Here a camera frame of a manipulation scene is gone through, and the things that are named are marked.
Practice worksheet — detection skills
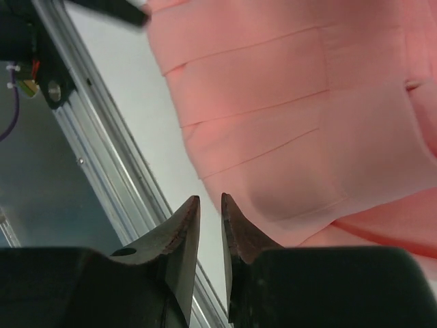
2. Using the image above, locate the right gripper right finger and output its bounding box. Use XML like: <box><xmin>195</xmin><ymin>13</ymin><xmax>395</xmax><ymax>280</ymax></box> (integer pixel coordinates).
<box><xmin>221</xmin><ymin>194</ymin><xmax>436</xmax><ymax>327</ymax></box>

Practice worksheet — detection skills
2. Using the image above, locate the aluminium frame rail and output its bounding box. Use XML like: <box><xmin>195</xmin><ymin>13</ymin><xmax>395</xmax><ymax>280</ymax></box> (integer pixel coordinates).
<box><xmin>33</xmin><ymin>1</ymin><xmax>228</xmax><ymax>327</ymax></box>

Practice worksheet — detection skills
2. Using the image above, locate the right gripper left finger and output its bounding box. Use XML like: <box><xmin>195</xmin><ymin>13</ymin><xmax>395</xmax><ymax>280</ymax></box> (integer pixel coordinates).
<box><xmin>1</xmin><ymin>196</ymin><xmax>200</xmax><ymax>327</ymax></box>

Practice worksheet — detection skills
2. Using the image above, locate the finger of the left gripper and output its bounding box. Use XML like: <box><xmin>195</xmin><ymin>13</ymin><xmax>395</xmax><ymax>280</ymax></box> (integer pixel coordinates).
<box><xmin>71</xmin><ymin>0</ymin><xmax>151</xmax><ymax>27</ymax></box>

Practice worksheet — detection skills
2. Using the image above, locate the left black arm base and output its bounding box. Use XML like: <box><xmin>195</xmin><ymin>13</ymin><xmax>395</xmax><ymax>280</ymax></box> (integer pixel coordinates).
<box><xmin>1</xmin><ymin>1</ymin><xmax>76</xmax><ymax>109</ymax></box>

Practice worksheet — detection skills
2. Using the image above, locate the pink skirt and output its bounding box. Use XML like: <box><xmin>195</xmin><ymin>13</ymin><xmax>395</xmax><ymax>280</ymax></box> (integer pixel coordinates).
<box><xmin>147</xmin><ymin>1</ymin><xmax>436</xmax><ymax>260</ymax></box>

